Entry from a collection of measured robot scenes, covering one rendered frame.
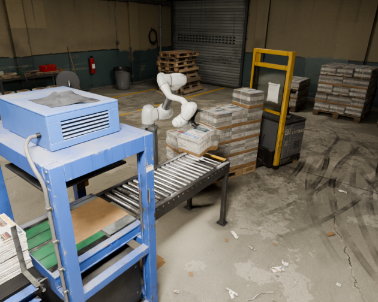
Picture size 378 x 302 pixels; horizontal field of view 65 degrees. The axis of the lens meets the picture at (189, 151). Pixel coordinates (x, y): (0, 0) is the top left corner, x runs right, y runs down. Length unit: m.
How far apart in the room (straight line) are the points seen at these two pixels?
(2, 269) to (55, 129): 0.87
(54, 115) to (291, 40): 9.33
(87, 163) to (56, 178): 0.17
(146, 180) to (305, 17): 8.94
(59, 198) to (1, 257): 0.57
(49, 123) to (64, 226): 0.53
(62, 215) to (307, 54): 9.37
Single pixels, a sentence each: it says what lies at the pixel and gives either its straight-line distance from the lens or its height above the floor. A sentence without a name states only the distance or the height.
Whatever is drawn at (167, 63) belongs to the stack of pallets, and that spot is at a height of 0.95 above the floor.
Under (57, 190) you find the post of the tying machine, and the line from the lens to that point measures 1.56.
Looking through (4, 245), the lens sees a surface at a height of 1.03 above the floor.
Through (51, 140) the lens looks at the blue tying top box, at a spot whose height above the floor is 1.61.
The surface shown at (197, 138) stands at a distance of 2.90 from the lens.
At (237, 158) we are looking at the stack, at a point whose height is 0.31.
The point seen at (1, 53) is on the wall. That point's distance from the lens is 9.41.
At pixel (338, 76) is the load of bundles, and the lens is 8.41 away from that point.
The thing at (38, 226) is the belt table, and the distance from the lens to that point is 2.47.
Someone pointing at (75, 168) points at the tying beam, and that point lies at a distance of 1.57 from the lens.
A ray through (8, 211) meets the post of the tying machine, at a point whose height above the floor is 0.90.
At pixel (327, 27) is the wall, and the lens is 10.12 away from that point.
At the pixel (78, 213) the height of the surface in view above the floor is 0.80.
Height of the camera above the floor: 2.17
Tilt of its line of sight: 23 degrees down
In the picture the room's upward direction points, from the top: 1 degrees clockwise
